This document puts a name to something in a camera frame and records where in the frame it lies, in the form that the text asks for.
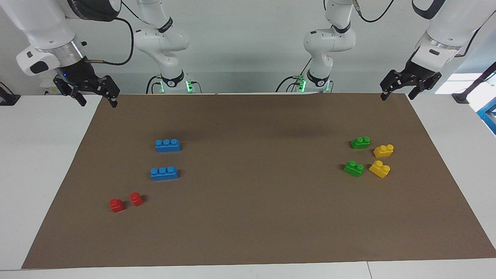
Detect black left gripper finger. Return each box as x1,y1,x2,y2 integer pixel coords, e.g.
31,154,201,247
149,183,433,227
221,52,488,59
408,76,436,100
380,70,407,101

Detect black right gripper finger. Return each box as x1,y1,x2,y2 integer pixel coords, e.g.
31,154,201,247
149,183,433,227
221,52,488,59
91,75,120,108
53,79,87,107

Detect green two-stud block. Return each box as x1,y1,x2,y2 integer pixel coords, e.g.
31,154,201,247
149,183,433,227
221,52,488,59
343,160,365,177
351,136,371,150

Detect blue three-stud block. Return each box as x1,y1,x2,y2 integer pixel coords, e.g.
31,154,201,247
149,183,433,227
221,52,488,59
155,139,181,153
150,166,179,181

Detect yellow two-stud block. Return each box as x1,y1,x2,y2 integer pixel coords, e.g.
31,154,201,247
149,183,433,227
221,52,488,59
373,144,394,158
369,160,391,179

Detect white background box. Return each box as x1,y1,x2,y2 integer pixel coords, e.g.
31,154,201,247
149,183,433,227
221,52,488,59
40,76,62,95

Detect black clamp stand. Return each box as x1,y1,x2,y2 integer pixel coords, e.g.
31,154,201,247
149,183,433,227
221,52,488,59
451,61,496,103

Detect black table clamp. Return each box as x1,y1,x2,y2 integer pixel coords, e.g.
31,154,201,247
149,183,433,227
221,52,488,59
0,82,21,106

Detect brown table mat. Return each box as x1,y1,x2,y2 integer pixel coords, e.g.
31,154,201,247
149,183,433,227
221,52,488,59
21,93,496,269

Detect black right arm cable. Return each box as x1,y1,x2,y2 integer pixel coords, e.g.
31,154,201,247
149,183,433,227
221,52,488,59
85,0,155,65

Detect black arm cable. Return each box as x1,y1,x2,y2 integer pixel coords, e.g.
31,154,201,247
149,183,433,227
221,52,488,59
353,0,496,59
85,0,155,65

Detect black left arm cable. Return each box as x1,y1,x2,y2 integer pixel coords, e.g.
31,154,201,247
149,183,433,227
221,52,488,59
353,0,496,59

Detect blue metal frame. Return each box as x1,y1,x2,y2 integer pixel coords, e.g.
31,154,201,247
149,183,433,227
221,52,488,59
476,97,496,135

